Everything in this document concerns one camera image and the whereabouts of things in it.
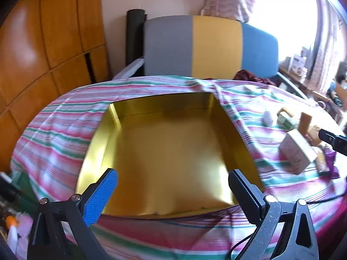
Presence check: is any pink green striped blanket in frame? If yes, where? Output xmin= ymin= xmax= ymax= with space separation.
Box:
xmin=10 ymin=75 xmax=347 ymax=260

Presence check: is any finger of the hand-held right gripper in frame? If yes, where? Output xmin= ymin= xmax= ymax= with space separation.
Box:
xmin=318 ymin=128 xmax=347 ymax=156

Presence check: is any white carton box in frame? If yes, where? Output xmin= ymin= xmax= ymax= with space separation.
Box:
xmin=279 ymin=130 xmax=318 ymax=175

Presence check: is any wooden side table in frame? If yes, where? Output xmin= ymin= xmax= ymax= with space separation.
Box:
xmin=279 ymin=66 xmax=330 ymax=101

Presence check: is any pink cloth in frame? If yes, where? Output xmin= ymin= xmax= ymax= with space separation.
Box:
xmin=15 ymin=213 xmax=34 ymax=250

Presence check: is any dark red cloth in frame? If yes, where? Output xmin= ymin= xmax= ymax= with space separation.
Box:
xmin=234 ymin=70 xmax=275 ymax=86

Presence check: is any yellow sponge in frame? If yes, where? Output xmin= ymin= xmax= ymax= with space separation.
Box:
xmin=316 ymin=148 xmax=330 ymax=172

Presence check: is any gold tin box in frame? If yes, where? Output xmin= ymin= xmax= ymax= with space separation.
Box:
xmin=76 ymin=92 xmax=265 ymax=218

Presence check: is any black cable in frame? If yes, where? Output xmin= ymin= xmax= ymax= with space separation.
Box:
xmin=227 ymin=231 xmax=261 ymax=260

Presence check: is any black rolled mat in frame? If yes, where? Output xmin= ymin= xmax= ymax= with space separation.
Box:
xmin=126 ymin=9 xmax=147 ymax=67

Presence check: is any grey yellow blue sofa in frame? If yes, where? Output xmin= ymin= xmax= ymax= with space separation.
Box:
xmin=144 ymin=15 xmax=307 ymax=98

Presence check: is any white box with blue print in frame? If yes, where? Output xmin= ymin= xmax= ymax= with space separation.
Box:
xmin=287 ymin=55 xmax=308 ymax=73

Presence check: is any purple packet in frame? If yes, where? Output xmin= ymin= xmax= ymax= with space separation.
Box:
xmin=324 ymin=149 xmax=340 ymax=179

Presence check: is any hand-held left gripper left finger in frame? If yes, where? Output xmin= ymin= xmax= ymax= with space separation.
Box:
xmin=27 ymin=168 xmax=119 ymax=260

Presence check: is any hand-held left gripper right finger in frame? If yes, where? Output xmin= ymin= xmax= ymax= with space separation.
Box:
xmin=228 ymin=169 xmax=319 ymax=260

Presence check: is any white foam piece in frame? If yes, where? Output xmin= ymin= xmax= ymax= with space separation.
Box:
xmin=112 ymin=58 xmax=145 ymax=80

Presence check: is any wooden wardrobe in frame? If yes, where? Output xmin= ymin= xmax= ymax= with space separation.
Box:
xmin=0 ymin=0 xmax=111 ymax=172

